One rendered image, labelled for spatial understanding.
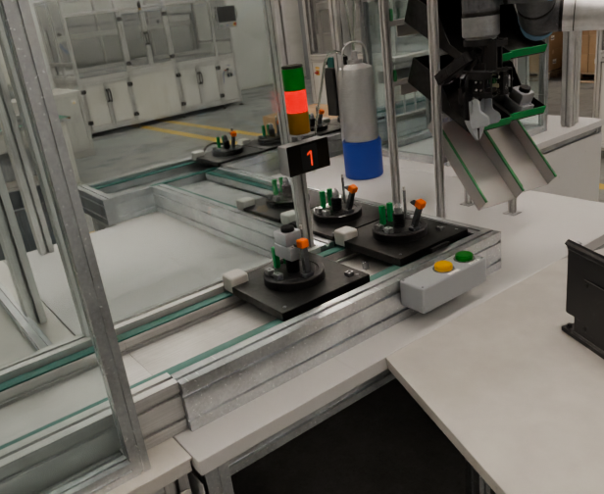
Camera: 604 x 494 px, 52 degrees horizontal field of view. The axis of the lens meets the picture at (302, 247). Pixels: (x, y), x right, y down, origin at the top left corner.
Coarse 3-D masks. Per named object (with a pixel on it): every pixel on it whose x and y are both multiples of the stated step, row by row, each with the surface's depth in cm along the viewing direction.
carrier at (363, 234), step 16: (384, 208) 159; (400, 208) 155; (368, 224) 167; (384, 224) 160; (400, 224) 156; (432, 224) 161; (448, 224) 160; (336, 240) 161; (352, 240) 158; (368, 240) 156; (384, 240) 154; (400, 240) 152; (416, 240) 152; (432, 240) 151; (448, 240) 152; (384, 256) 147; (400, 256) 145; (416, 256) 146
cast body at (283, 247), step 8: (288, 224) 137; (280, 232) 136; (288, 232) 135; (296, 232) 135; (280, 240) 136; (288, 240) 135; (280, 248) 137; (288, 248) 135; (296, 248) 135; (280, 256) 138; (288, 256) 135; (296, 256) 135
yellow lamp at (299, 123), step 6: (288, 114) 144; (294, 114) 143; (300, 114) 143; (306, 114) 144; (288, 120) 145; (294, 120) 143; (300, 120) 143; (306, 120) 144; (288, 126) 146; (294, 126) 144; (300, 126) 144; (306, 126) 145; (294, 132) 145; (300, 132) 144; (306, 132) 145
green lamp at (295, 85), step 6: (282, 72) 141; (288, 72) 140; (294, 72) 139; (300, 72) 140; (282, 78) 142; (288, 78) 140; (294, 78) 140; (300, 78) 141; (288, 84) 141; (294, 84) 140; (300, 84) 141; (288, 90) 141; (294, 90) 141
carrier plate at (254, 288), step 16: (320, 256) 151; (256, 272) 146; (336, 272) 140; (240, 288) 139; (256, 288) 138; (320, 288) 134; (336, 288) 133; (352, 288) 135; (256, 304) 133; (272, 304) 129; (288, 304) 128; (304, 304) 128; (320, 304) 131
